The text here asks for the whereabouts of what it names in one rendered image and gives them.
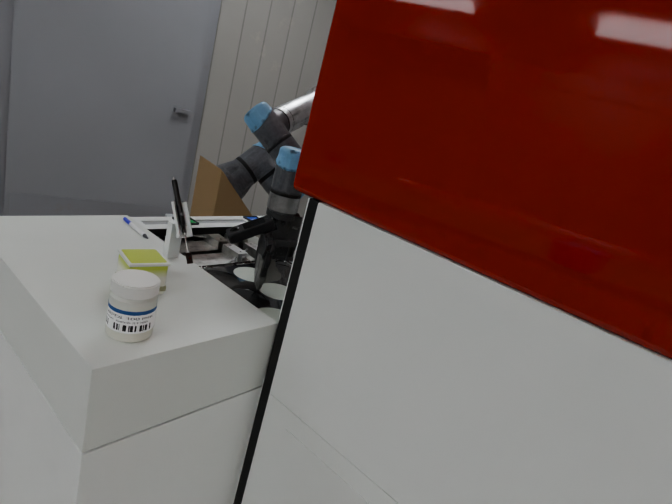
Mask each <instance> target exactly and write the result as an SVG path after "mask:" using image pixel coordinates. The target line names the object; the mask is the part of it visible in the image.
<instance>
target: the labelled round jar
mask: <svg viewBox="0 0 672 504"><path fill-rule="evenodd" d="M160 283H161V281H160V279H159V278H158V277H157V276H156V275H155V274H153V273H151V272H148V271H144V270H137V269H127V270H121V271H118V272H116V273H114V274H113V275H112V278H111V286H110V289H111V290H110V294H109V300H108V308H107V316H106V326H105V332H106V334H107V335H108V336H109V337H111V338H112V339H114V340H117V341H120V342H127V343H132V342H139V341H143V340H145V339H147V338H149V337H150V336H151V335H152V332H153V326H154V321H155V315H156V309H157V301H158V293H159V289H160Z"/></svg>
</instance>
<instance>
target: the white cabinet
mask: <svg viewBox="0 0 672 504"><path fill-rule="evenodd" d="M261 387H262V386H258V387H256V388H253V389H251V390H248V391H245V392H243V393H240V394H237V395H235V396H232V397H229V398H227V399H224V400H221V401H219V402H216V403H213V404H211V405H208V406H205V407H203V408H200V409H197V410H195V411H192V412H189V413H187V414H184V415H182V416H179V417H176V418H174V419H171V420H168V421H166V422H163V423H160V424H158V425H155V426H152V427H150V428H147V429H144V430H142V431H139V432H136V433H134V434H131V435H128V436H126V437H123V438H121V439H118V440H115V441H113V442H110V443H107V444H105V445H102V446H99V447H97V448H94V449H91V450H89V451H86V452H83V453H82V452H81V451H80V449H79V448H78V446H77V445H76V443H75V442H74V440H73V439H72V437H71V436H70V434H69V433H68V431H67V430H66V428H65V427H64V425H63V424H62V422H61V421H60V419H59V418H58V416H57V414H56V413H55V411H54V410H53V408H52V407H51V405H50V404H49V402H48V401H47V399H46V398H45V396H44V395H43V393H42V392H41V390H40V389H39V387H38V386H37V384H36V383H35V381H34V380H33V378H32V377H31V375H30V374H29V372H28V371H27V369H26V368H25V366H24V365H23V363H22V362H21V360H20V359H19V357H18V356H17V354H16V353H15V351H14V350H13V348H12V347H11V345H10V344H9V342H8V341H7V339H6V338H5V336H4V335H3V333H2V332H1V330H0V504H233V500H234V496H235V492H236V488H237V484H238V480H239V476H240V472H241V468H242V463H243V459H244V455H245V451H246V447H247V443H248V439H249V435H250V431H251V427H252V423H253V419H254V415H255V411H256V407H257V403H258V399H259V395H260V391H261Z"/></svg>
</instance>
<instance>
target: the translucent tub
mask: <svg viewBox="0 0 672 504"><path fill-rule="evenodd" d="M117 251H118V253H119V257H118V265H117V272H118V271H121V270H127V269H137V270H144V271H148V272H151V273H153V274H155V275H156V276H157V277H158V278H159V279H160V281H161V283H160V289H159V293H158V295H159V294H163V293H164V291H166V285H165V283H166V277H167V271H168V266H171V263H170V262H169V261H168V260H167V259H166V258H165V257H164V256H163V255H162V254H161V253H160V251H159V250H158V249H117Z"/></svg>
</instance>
